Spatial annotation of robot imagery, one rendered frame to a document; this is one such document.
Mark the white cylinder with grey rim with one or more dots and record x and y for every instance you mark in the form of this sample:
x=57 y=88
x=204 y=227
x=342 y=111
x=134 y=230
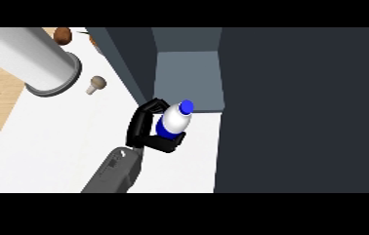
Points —
x=33 y=60

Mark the beige mushroom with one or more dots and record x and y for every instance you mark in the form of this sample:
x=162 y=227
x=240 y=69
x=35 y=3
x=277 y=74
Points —
x=97 y=83

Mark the dark grey cabinet door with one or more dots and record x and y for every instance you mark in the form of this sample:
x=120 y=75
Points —
x=293 y=115

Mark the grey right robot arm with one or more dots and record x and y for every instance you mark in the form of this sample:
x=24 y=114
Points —
x=116 y=174

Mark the white blue water bottle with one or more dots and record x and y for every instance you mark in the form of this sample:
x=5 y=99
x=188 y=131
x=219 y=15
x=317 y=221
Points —
x=175 y=120

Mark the brown potato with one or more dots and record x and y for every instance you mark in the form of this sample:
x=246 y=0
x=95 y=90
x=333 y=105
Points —
x=63 y=35

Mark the dark grey cabinet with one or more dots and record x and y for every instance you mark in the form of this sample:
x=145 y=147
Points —
x=188 y=76

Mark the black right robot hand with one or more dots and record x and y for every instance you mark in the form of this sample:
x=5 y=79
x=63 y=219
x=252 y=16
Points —
x=137 y=128

